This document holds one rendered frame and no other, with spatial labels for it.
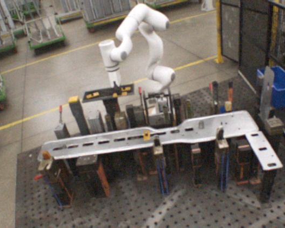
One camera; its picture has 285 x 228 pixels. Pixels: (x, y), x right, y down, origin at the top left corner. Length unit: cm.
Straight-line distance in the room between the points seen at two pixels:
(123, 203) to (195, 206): 44
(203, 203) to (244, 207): 23
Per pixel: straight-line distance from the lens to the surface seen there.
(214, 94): 169
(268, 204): 163
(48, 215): 181
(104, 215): 165
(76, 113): 191
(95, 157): 151
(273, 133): 159
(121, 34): 150
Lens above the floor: 200
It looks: 34 degrees down
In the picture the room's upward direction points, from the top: 12 degrees counter-clockwise
